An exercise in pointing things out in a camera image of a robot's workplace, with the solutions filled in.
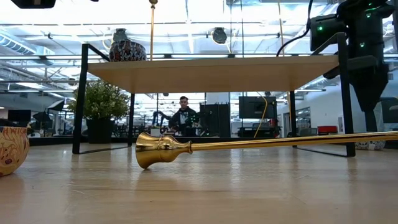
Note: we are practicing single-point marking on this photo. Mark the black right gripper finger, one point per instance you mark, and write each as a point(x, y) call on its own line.
point(371, 93)

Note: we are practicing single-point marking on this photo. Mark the tall gold candlestick holder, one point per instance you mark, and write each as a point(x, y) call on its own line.
point(152, 31)
point(158, 149)

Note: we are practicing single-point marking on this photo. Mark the orange patterned candle tin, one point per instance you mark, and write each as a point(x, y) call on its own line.
point(12, 149)

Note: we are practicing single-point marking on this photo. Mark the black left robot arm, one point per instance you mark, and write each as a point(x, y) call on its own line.
point(31, 3)

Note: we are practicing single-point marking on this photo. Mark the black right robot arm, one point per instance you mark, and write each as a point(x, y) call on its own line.
point(367, 28)

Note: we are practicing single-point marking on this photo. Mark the black computer monitor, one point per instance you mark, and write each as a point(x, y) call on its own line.
point(390, 115)

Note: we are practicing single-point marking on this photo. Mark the red box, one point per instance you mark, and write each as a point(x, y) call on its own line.
point(327, 129)

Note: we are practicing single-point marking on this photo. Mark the wooden shelf riser black legs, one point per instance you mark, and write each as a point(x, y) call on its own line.
point(211, 74)

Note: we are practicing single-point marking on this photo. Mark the black cabinet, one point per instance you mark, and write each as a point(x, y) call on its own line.
point(214, 121)

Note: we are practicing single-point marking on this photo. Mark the person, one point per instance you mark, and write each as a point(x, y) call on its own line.
point(184, 119)

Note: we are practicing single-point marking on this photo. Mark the green potted plant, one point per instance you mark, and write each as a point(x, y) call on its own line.
point(99, 102)

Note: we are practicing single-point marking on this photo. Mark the black wall screen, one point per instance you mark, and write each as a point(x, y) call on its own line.
point(256, 107)

